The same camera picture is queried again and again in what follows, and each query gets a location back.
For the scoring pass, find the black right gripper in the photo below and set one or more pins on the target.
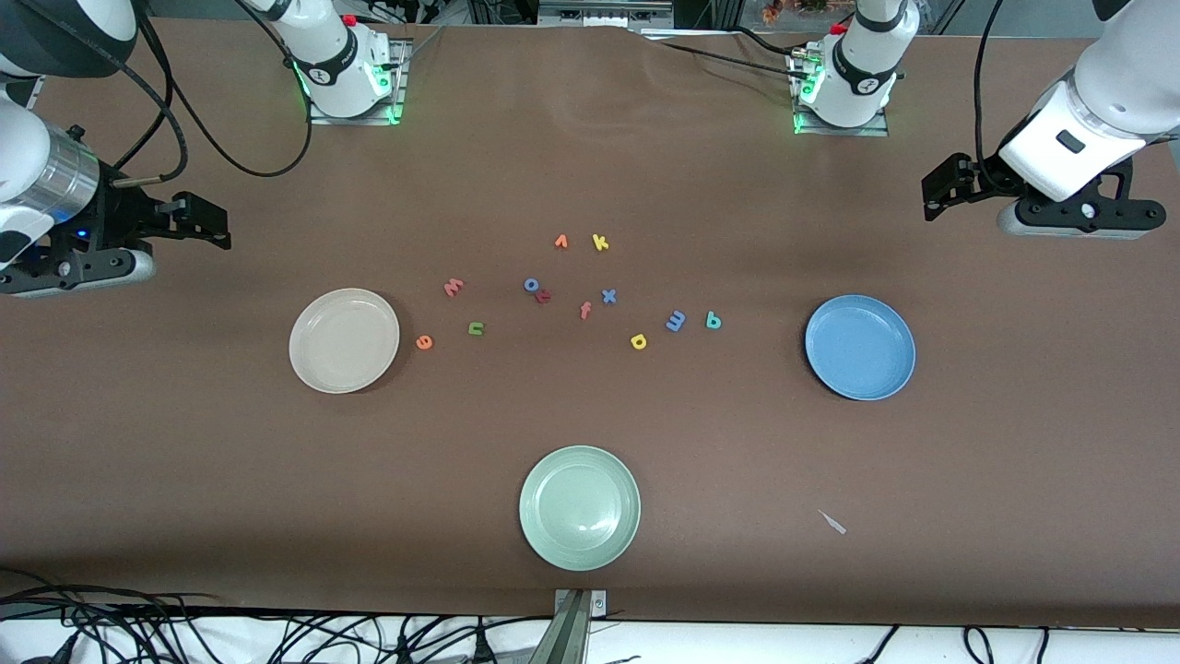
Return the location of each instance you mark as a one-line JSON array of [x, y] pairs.
[[118, 219]]

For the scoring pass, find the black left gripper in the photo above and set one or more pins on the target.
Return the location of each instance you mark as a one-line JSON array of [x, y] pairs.
[[979, 180]]

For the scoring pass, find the red foam letter m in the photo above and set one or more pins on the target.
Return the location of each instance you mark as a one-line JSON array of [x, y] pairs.
[[454, 288]]

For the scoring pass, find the blue foam letter m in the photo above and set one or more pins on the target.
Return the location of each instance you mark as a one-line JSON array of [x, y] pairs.
[[676, 321]]

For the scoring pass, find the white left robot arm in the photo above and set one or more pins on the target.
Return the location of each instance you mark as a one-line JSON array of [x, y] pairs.
[[1120, 83]]

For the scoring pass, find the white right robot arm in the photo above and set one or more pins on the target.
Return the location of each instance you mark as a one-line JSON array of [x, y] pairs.
[[23, 152]]

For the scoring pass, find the beige brown plate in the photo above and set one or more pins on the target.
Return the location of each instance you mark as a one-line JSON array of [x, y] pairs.
[[343, 341]]

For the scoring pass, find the blue plate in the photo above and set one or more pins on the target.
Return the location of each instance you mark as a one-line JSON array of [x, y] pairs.
[[860, 348]]

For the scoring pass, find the orange brown object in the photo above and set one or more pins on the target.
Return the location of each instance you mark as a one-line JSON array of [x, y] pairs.
[[793, 7]]

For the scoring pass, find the brown table cover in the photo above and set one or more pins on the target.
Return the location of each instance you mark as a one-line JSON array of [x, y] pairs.
[[737, 461]]

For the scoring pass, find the small white paper scrap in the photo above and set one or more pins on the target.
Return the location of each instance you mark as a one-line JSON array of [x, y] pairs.
[[832, 522]]

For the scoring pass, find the green plate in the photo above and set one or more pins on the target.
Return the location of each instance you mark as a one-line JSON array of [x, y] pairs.
[[580, 508]]

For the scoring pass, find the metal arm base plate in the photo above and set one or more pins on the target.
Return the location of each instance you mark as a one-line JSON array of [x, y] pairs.
[[401, 72], [876, 131]]

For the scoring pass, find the grey metal rail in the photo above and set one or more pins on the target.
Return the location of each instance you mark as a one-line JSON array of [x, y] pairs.
[[604, 11]]

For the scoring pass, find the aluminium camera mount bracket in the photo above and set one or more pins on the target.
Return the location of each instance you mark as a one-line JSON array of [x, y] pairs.
[[573, 632]]

